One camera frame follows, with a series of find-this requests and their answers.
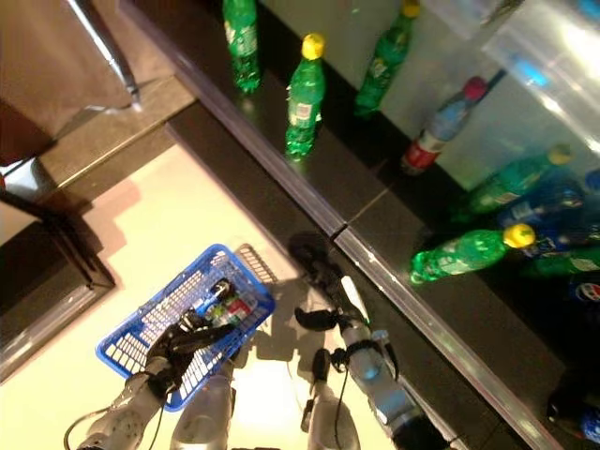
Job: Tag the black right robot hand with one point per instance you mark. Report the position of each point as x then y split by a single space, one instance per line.
328 276

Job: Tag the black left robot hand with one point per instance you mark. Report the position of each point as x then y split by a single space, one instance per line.
173 347

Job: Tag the blue plastic shopping basket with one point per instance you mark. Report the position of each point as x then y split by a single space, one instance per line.
131 342

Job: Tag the Pepsi cola bottle blue cap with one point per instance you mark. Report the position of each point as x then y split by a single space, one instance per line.
567 408
220 290
544 206
562 241
586 291

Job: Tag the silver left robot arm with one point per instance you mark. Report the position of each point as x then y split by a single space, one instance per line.
126 412

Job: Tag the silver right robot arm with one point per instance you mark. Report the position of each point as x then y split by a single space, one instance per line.
379 384

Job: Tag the small green drink bottle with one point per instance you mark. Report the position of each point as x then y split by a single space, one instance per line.
214 311

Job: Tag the silver left robot leg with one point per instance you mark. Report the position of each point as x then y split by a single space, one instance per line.
206 412

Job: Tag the silver robot leg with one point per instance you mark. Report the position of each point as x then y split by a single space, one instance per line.
328 417
206 412

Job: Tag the black shelf base plinth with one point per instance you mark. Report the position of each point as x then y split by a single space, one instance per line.
234 178

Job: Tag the silver right robot leg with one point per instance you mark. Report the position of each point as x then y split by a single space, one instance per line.
328 417

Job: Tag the water bottle red label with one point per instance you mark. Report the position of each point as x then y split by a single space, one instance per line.
436 131

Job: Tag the hanging fabric curtain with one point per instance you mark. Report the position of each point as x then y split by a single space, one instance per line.
47 56

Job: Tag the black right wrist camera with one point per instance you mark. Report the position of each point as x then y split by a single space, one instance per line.
338 358

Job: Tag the black metal door frame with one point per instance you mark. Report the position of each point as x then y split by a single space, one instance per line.
79 253

